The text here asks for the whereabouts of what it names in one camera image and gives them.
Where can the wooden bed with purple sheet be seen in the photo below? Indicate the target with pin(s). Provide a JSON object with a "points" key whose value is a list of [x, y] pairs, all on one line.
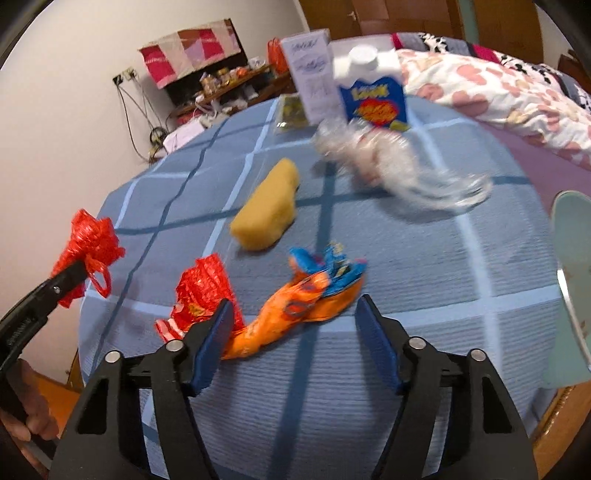
{"points": [[549, 131]]}

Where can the brown wooden wardrobe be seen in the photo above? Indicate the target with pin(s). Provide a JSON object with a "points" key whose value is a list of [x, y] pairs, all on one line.
{"points": [[511, 27]]}

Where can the cow pattern folded blanket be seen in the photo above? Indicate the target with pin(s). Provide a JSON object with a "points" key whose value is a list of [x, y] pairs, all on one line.
{"points": [[426, 42]]}

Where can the clear plastic bag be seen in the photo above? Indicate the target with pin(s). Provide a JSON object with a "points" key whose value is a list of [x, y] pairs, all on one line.
{"points": [[385, 158]]}

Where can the dark flat snack packet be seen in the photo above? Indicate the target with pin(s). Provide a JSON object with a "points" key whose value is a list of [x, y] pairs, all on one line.
{"points": [[290, 113]]}

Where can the white tall paper box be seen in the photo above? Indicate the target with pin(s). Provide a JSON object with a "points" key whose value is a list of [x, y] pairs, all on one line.
{"points": [[310, 62]]}

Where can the person's left hand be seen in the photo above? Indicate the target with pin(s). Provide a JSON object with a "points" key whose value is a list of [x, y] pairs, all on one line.
{"points": [[38, 419]]}

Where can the blue plaid tablecloth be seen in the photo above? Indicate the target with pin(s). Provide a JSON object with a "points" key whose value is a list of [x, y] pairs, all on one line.
{"points": [[312, 405]]}

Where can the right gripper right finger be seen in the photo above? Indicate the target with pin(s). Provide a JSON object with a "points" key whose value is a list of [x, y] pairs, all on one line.
{"points": [[485, 436]]}

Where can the white box on stand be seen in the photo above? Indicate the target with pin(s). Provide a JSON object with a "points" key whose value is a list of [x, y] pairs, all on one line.
{"points": [[182, 135]]}

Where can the television with patchwork cover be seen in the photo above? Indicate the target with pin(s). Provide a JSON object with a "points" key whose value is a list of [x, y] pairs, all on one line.
{"points": [[176, 62]]}

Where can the white pink heart duvet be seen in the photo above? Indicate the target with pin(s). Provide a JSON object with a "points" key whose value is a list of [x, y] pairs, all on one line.
{"points": [[469, 85]]}

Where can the wall power socket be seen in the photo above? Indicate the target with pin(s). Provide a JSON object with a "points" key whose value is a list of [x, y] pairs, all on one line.
{"points": [[128, 74]]}

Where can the wooden tv stand shelf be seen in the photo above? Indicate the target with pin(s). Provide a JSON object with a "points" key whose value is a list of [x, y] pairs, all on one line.
{"points": [[209, 97]]}

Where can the light blue trash bin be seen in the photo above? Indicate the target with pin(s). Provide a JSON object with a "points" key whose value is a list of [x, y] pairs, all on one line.
{"points": [[569, 362]]}

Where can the yellow sponge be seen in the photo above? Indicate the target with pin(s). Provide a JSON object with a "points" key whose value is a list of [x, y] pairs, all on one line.
{"points": [[270, 210]]}

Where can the red plastic bag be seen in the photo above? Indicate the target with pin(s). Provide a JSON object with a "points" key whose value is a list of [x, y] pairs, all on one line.
{"points": [[199, 291]]}

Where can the red orange gift bag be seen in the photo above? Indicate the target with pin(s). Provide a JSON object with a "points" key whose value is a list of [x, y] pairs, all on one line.
{"points": [[275, 56]]}

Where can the orange blue snack bag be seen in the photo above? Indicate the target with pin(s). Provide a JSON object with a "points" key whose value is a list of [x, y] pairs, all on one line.
{"points": [[323, 286]]}

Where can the red mesh net bag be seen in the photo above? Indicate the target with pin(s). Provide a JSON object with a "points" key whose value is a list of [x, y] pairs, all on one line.
{"points": [[95, 244]]}

